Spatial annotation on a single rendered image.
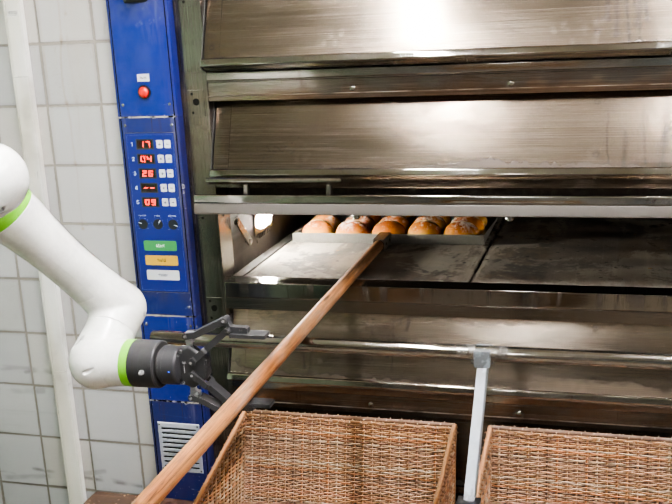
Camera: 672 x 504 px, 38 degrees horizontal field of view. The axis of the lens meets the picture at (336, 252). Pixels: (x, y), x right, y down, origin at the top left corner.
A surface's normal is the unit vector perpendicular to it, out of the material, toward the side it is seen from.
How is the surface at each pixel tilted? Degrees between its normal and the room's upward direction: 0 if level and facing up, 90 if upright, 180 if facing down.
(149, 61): 90
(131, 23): 90
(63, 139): 90
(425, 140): 70
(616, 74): 90
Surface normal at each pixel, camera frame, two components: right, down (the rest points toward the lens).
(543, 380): -0.28, -0.09
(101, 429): -0.28, 0.25
